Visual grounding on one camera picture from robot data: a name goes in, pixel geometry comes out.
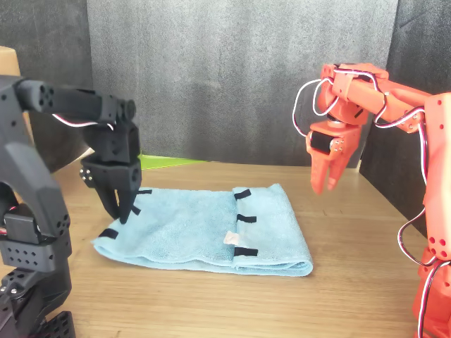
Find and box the light grey foam panel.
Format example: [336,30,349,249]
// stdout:
[86,0,401,169]

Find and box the lime green plastic bracket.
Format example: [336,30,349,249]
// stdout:
[139,153,209,170]

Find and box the orange gripper servo cable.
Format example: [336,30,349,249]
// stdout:
[292,68,388,138]

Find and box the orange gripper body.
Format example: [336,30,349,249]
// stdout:
[304,120,364,163]

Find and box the brown cardboard box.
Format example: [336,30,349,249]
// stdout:
[0,45,36,145]

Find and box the black arm servo cable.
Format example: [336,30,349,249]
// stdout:
[51,113,117,131]

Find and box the dark grey foam panel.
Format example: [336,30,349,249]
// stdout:
[359,0,451,237]
[0,0,95,173]

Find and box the light blue towel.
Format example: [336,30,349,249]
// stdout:
[91,182,314,277]

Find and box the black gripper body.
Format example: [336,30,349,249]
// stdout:
[79,159,143,196]

